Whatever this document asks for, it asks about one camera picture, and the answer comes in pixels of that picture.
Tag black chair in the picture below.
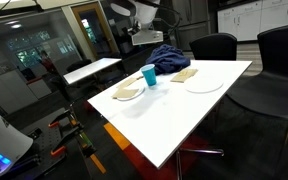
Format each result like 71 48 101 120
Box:
188 32 238 62
226 22 288 180

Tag white plate under napkin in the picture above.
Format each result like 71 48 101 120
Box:
112 84 146 102

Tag stainless steel refrigerator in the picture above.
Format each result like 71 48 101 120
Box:
172 0 219 51

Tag wooden framed door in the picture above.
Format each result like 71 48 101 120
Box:
71 1 119 62

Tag white kitchen cabinets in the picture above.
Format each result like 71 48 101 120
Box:
217 0 288 43

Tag white robot base blue lights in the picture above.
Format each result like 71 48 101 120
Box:
0 99 34 180

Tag metal table leg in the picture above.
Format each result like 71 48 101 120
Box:
175 148 225 180

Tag white side table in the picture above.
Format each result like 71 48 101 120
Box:
63 57 123 85

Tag light blue cup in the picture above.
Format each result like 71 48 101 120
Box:
140 63 158 87

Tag person in red shirt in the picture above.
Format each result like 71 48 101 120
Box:
38 49 57 75

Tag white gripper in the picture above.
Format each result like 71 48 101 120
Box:
131 29 164 46

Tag black mounting plate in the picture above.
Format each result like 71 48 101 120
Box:
15 113 97 180

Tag dark blue cloth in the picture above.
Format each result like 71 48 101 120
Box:
145 44 192 76

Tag black clamp orange handle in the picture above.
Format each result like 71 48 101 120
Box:
48 108 82 134
49 123 86 158

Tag empty white plate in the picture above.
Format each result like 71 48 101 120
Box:
183 75 224 94

